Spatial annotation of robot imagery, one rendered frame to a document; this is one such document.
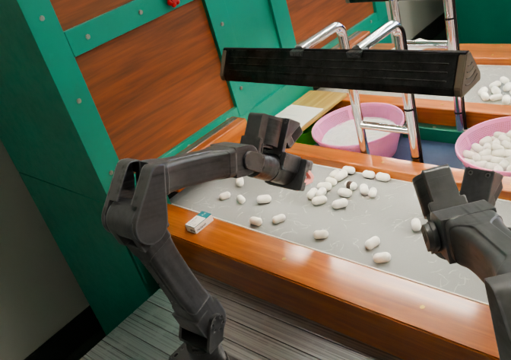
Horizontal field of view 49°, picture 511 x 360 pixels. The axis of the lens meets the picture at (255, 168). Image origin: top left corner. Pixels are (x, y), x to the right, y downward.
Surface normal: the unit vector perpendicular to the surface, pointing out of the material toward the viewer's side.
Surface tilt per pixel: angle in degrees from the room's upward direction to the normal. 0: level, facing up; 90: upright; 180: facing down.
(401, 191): 0
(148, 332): 0
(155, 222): 90
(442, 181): 41
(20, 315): 90
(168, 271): 91
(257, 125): 49
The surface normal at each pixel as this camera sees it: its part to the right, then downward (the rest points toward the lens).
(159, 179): 0.76, 0.12
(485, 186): -0.65, -0.15
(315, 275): -0.26, -0.85
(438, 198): -0.17, -0.33
